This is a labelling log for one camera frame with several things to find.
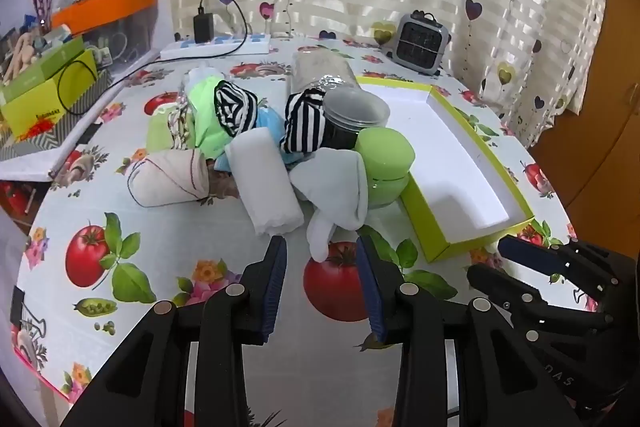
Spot small grey heater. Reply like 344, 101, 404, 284
392, 11, 449, 75

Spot green plastic jar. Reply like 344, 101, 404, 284
354, 127, 416, 208

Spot blue cloth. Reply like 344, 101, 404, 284
215, 107, 287, 170

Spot black white striped sock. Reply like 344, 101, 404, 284
281, 88, 328, 155
214, 81, 260, 138

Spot bright green cloth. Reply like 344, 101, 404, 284
189, 77, 236, 158

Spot pale wooden pieces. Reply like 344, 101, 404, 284
0, 24, 46, 82

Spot grey zigzag patterned box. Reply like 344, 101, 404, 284
0, 69, 113, 162

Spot fruit print tablecloth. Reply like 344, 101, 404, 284
10, 34, 601, 408

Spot clear cylindrical plastic pack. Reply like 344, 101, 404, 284
291, 48, 366, 108

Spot light green rolled towel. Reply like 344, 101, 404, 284
146, 104, 191, 152

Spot white rolled towel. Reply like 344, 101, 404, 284
225, 127, 306, 237

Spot clear plastic jar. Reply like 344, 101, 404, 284
322, 87, 391, 152

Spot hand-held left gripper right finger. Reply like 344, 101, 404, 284
356, 234, 586, 427

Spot clear bin with orange lid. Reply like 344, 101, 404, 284
50, 0, 158, 78

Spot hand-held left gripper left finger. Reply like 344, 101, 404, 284
60, 234, 290, 427

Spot white power strip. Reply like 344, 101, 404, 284
160, 33, 272, 62

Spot black charger cable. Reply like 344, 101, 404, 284
55, 0, 251, 118

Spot pale grey sock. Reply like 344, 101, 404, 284
182, 66, 221, 88

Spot beige rolled towel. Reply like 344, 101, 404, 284
127, 150, 213, 208

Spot lime green cardboard box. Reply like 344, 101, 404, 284
2, 49, 101, 140

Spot white side shelf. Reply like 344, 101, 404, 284
0, 72, 151, 182

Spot olive green cardboard box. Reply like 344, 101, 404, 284
0, 36, 86, 105

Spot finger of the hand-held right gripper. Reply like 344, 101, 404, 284
467, 264, 616, 348
497, 237, 621, 303

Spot black charger adaptor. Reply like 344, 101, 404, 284
193, 7, 213, 44

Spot brown wooden cabinet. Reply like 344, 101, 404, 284
525, 0, 640, 258

